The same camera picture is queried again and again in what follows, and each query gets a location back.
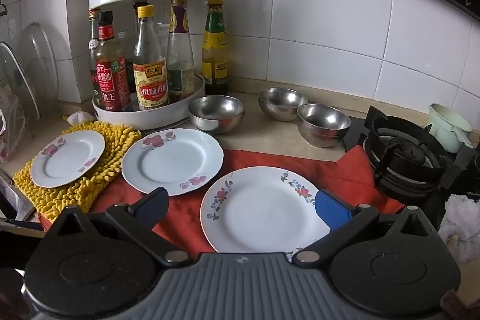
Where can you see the medium plate with pink flowers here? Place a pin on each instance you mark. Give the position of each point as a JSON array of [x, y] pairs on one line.
[[172, 162]]

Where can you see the steel sink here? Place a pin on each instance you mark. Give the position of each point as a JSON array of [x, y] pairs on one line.
[[15, 200]]

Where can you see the small white object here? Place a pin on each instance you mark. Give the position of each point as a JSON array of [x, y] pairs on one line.
[[80, 117]]

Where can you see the small plate with pink flowers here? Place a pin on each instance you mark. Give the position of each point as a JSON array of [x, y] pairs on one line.
[[67, 158]]

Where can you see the green and yellow label bottle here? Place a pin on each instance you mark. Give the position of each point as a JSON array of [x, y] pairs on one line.
[[215, 42]]

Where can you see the yellow cap vinegar bottle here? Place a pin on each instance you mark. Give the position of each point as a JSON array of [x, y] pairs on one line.
[[150, 84]]

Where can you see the red cloth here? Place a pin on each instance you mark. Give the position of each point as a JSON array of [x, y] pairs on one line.
[[262, 158]]

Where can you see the purple label glass bottle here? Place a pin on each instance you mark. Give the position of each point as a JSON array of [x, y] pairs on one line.
[[180, 54]]

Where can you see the clear plastic bag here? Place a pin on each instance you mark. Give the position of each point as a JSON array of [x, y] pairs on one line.
[[11, 125]]

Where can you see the black burner pan support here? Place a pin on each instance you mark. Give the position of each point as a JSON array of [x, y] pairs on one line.
[[408, 155]]

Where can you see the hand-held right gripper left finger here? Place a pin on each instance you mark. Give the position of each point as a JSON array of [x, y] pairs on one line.
[[152, 208]]

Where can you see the glass pot lid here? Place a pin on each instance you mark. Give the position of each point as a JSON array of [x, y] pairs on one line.
[[39, 57], [15, 80]]

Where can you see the dark cap glass bottle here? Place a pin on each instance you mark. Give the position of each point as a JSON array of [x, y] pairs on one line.
[[93, 42]]

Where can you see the pale green cup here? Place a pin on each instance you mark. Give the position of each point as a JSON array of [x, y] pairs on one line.
[[446, 132]]

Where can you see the large plate with colourful flowers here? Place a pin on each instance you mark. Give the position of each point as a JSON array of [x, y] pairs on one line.
[[258, 211]]

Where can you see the person's right forearm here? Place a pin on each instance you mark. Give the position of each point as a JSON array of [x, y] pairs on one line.
[[453, 305]]

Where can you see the red label soy sauce bottle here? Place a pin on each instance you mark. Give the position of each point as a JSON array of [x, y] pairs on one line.
[[110, 80]]

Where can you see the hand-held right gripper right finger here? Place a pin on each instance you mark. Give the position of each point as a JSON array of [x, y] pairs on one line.
[[332, 209]]

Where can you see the white fluffy cloth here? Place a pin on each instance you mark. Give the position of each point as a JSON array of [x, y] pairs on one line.
[[461, 222]]

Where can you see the yellow chenille mat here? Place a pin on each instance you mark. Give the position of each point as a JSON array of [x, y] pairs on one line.
[[93, 190]]

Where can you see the stainless steel bowl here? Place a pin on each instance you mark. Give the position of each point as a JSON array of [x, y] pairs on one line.
[[281, 103], [322, 125], [215, 115]]

